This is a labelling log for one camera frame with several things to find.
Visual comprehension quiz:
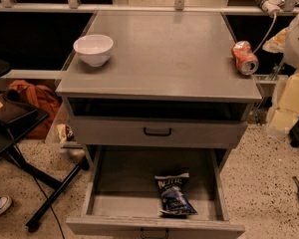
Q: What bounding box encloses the white ceramic bowl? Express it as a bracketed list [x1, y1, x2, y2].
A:
[73, 34, 114, 67]

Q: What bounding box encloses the grey drawer cabinet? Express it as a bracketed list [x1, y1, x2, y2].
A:
[55, 10, 263, 239]

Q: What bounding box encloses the white power cable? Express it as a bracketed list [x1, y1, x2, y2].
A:
[252, 12, 278, 55]

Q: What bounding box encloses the clear plastic snack bin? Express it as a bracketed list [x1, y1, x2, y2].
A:
[45, 105, 81, 148]

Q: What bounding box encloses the red coke can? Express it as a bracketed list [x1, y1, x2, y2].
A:
[231, 41, 259, 75]

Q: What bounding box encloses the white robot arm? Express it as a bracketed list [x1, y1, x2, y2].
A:
[262, 13, 299, 69]

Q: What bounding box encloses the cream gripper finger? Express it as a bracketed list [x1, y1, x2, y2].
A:
[262, 28, 287, 54]

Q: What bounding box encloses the closed middle drawer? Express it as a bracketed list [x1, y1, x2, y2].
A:
[70, 117, 247, 148]

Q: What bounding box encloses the open bottom drawer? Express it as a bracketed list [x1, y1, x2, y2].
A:
[67, 147, 245, 239]

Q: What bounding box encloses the blue kettle chips bag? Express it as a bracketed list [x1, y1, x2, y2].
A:
[154, 172, 197, 216]

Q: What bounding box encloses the orange backpack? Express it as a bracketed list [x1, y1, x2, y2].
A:
[8, 80, 61, 139]

